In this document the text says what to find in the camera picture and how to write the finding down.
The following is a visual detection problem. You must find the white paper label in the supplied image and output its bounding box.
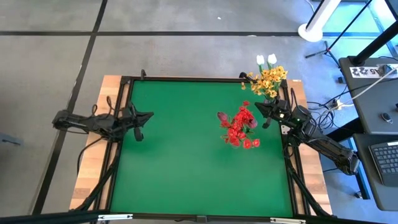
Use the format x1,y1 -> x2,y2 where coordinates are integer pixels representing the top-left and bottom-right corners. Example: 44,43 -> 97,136
349,65 -> 381,79

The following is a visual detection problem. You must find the black cable bundle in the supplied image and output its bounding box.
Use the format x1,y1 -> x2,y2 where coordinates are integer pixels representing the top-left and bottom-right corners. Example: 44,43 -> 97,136
306,88 -> 343,131

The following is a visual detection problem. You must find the black desk with keyboard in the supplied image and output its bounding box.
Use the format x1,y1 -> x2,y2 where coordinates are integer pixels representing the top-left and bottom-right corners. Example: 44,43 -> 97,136
352,133 -> 398,212

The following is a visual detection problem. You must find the black computer keyboard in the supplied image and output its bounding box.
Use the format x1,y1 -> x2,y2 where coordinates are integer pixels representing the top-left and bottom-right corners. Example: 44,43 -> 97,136
368,141 -> 398,188

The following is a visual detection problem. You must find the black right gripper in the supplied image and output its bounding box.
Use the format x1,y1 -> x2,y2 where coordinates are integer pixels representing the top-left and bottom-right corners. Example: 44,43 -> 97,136
254,99 -> 292,129

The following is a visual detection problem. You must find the black table frame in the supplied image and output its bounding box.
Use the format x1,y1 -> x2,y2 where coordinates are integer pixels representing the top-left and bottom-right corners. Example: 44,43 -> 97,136
105,75 -> 298,220

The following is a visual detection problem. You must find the white artificial tulip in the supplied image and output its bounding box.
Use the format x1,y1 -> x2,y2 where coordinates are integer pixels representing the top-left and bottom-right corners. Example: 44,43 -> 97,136
256,54 -> 266,74
267,53 -> 278,72

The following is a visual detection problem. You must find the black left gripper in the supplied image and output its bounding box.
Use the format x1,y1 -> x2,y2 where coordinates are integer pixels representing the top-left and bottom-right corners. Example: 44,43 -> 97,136
120,101 -> 155,142

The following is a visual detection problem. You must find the black tripod light stand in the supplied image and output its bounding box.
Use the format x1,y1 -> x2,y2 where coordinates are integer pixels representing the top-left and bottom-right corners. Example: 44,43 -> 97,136
303,0 -> 374,68

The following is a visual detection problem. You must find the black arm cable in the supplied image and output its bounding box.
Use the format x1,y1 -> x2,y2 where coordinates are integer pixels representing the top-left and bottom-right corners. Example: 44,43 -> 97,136
76,136 -> 105,177

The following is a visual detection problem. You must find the black desk with paper label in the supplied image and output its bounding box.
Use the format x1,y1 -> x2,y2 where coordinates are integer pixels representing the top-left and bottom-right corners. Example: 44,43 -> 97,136
338,57 -> 398,135

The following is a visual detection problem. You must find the black camera rig beam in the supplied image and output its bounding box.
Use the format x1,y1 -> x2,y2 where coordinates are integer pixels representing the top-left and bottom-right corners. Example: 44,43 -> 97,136
0,210 -> 398,224

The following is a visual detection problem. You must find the red artificial flower bunch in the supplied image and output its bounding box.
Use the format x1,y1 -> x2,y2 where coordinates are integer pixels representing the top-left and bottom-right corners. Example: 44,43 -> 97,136
220,124 -> 261,150
231,100 -> 257,131

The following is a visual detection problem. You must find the silver metal bracket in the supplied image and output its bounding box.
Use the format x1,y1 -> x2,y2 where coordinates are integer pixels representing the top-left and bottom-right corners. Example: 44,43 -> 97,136
97,213 -> 134,222
269,217 -> 308,224

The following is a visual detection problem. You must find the green table mat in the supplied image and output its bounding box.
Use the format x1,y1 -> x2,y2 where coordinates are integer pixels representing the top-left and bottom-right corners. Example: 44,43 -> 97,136
110,80 -> 295,218

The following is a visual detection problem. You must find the white cable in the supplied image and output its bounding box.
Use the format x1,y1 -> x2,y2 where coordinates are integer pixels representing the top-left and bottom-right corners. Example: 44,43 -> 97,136
341,67 -> 398,106

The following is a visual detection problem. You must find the thick black desk pole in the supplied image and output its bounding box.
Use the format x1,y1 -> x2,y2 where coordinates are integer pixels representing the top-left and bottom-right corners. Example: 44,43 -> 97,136
347,27 -> 398,67

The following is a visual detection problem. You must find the yellow artificial flower bunch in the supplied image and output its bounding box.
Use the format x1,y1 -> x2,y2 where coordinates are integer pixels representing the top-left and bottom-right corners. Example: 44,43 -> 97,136
261,65 -> 289,84
241,72 -> 279,100

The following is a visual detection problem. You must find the small grey adapter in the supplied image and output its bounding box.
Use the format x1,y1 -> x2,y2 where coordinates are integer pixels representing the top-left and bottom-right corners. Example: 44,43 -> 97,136
377,63 -> 395,76

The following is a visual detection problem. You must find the white power strip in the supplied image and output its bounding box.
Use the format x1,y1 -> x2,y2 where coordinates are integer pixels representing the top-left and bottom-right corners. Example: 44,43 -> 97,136
328,100 -> 346,110

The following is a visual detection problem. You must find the white tower fan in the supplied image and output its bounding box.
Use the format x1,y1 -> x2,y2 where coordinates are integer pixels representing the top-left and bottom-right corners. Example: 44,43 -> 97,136
297,0 -> 343,43

